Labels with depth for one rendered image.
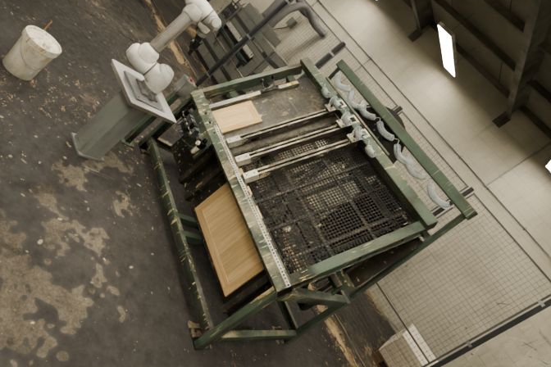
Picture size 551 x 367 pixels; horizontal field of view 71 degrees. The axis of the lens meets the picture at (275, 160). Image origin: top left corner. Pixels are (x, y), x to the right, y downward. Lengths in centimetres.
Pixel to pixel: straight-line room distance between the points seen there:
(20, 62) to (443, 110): 697
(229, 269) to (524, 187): 588
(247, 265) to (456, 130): 583
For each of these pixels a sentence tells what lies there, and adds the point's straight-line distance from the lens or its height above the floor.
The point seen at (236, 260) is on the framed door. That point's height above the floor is 46.
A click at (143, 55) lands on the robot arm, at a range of 321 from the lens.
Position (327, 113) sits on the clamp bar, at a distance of 370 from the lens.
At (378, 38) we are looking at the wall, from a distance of 920.
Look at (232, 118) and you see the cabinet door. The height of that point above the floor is 102.
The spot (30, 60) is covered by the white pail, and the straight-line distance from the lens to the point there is 378.
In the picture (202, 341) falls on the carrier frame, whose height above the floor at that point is 9.
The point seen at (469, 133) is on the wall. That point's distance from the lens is 813.
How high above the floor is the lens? 196
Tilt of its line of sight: 14 degrees down
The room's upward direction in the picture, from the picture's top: 51 degrees clockwise
